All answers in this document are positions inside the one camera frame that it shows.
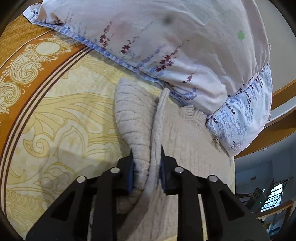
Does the floral pillow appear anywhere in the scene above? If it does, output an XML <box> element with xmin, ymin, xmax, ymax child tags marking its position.
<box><xmin>23</xmin><ymin>0</ymin><xmax>270</xmax><ymax>114</ymax></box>
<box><xmin>206</xmin><ymin>63</ymin><xmax>273</xmax><ymax>157</ymax></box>

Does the left floral pillow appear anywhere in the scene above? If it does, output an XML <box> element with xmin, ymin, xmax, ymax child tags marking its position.
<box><xmin>23</xmin><ymin>0</ymin><xmax>270</xmax><ymax>114</ymax></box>

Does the wooden wall shelf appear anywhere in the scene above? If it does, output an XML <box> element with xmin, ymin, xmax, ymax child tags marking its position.
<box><xmin>235</xmin><ymin>80</ymin><xmax>295</xmax><ymax>159</ymax></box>

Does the right floral pillow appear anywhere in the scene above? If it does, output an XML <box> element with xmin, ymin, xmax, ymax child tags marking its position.
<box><xmin>206</xmin><ymin>63</ymin><xmax>273</xmax><ymax>157</ymax></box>

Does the yellow patterned bedspread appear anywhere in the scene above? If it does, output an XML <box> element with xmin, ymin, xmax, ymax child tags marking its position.
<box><xmin>1</xmin><ymin>16</ymin><xmax>160</xmax><ymax>239</ymax></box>

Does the beige cable-knit sweater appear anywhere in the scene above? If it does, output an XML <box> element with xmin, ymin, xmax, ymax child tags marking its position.
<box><xmin>114</xmin><ymin>78</ymin><xmax>235</xmax><ymax>240</ymax></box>

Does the wooden shelving unit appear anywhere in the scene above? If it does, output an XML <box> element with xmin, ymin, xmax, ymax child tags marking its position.
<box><xmin>254</xmin><ymin>177</ymin><xmax>296</xmax><ymax>237</ymax></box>

